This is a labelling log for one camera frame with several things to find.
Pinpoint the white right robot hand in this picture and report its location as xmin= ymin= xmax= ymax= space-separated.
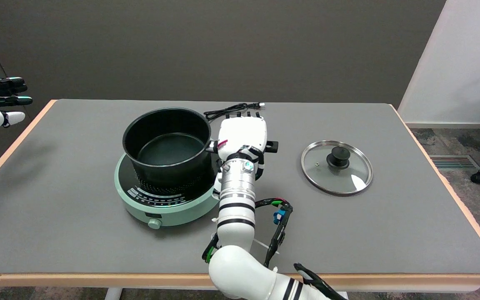
xmin=212 ymin=110 xmax=268 ymax=200

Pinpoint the black soup pot with handle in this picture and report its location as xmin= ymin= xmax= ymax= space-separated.
xmin=122 ymin=107 xmax=278 ymax=187

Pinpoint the green round induction cooker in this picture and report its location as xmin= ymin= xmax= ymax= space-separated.
xmin=114 ymin=152 xmax=224 ymax=230

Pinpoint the glass lid with black knob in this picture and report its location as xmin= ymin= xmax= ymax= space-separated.
xmin=300 ymin=140 xmax=374 ymax=196

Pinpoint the floor vent grille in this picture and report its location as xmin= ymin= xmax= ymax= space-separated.
xmin=429 ymin=155 xmax=480 ymax=170

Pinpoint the black power cord with plug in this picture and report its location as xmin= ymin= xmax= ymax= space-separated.
xmin=203 ymin=102 xmax=265 ymax=122

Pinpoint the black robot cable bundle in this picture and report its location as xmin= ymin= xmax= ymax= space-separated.
xmin=202 ymin=198 xmax=348 ymax=300

